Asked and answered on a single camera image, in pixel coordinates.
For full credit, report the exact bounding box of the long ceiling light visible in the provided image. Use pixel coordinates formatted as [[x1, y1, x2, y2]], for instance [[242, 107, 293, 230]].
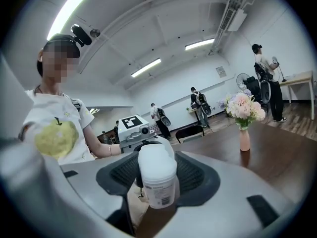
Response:
[[184, 37, 215, 52], [46, 0, 102, 41], [130, 57, 162, 78]]

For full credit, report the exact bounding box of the person's white printed shirt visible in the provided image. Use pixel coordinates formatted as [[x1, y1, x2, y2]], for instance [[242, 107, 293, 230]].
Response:
[[18, 90, 96, 166]]

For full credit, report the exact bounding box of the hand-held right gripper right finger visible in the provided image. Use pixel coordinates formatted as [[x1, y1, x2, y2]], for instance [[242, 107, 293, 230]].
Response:
[[138, 150, 297, 238]]

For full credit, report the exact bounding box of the pink ribbed vase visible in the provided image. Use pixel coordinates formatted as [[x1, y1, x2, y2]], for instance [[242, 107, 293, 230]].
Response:
[[239, 129, 251, 152]]

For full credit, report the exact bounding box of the person's head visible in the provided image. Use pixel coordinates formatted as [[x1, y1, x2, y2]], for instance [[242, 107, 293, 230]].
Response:
[[37, 42, 81, 84]]

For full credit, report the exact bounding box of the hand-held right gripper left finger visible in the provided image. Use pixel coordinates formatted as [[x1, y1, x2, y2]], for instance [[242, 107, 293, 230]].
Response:
[[60, 150, 139, 237]]

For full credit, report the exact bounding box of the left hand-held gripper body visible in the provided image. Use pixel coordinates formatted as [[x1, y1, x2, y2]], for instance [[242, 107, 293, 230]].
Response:
[[118, 115, 159, 155]]

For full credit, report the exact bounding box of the small wooden desk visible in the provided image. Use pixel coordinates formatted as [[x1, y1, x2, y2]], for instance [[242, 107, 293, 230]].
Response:
[[186, 108, 199, 122]]

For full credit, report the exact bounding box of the pastel artificial flower bouquet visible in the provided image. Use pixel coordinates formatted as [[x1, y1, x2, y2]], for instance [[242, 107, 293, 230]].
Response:
[[216, 89, 266, 131]]

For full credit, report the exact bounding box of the white ceiling air conditioner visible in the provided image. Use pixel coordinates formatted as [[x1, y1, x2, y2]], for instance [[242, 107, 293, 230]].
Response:
[[226, 7, 249, 33]]

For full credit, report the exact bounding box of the black pedestal fan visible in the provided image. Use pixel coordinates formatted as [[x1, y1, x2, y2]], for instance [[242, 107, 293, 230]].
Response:
[[236, 72, 251, 92]]

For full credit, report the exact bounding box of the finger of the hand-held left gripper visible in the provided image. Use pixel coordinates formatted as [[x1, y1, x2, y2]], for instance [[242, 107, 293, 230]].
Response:
[[134, 138, 153, 155], [151, 136, 174, 156]]

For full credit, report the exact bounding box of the person's left forearm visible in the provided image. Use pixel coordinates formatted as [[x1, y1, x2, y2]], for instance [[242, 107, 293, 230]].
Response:
[[84, 126, 122, 159]]

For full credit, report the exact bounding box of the black office chair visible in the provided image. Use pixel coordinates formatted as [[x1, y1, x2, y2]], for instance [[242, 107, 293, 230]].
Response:
[[244, 76, 262, 103]]

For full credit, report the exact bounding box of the white plastic bottle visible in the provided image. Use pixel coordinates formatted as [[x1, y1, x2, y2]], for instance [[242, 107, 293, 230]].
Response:
[[137, 143, 181, 210]]

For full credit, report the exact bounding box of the black head camera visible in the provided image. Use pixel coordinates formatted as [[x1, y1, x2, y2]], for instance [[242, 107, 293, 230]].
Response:
[[70, 24, 93, 48]]

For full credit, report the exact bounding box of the white table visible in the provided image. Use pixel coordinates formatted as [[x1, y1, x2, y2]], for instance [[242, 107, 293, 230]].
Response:
[[279, 70, 316, 120]]

